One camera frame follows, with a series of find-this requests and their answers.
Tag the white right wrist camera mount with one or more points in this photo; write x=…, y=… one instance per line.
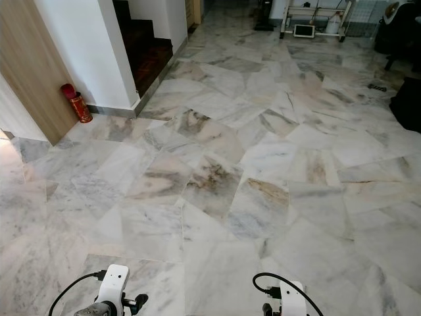
x=293, y=299

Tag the red cylindrical tin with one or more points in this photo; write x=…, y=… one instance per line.
x=77, y=105

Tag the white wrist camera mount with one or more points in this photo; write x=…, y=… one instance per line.
x=293, y=299
x=116, y=283

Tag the dark wooden staircase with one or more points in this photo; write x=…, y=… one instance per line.
x=150, y=59

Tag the black storage box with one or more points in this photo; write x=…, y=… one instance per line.
x=408, y=105

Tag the white framed small screen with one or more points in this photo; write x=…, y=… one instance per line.
x=304, y=31

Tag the brown wooden door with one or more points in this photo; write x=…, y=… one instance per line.
x=193, y=10

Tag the black floor appliance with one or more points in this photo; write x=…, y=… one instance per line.
x=263, y=26

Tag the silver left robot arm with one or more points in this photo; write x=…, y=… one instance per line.
x=95, y=309

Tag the small black floor item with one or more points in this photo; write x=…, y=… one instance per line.
x=377, y=87

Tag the white plastic jug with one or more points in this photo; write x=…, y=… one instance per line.
x=333, y=26

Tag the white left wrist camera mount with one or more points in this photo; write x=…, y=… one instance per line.
x=116, y=283

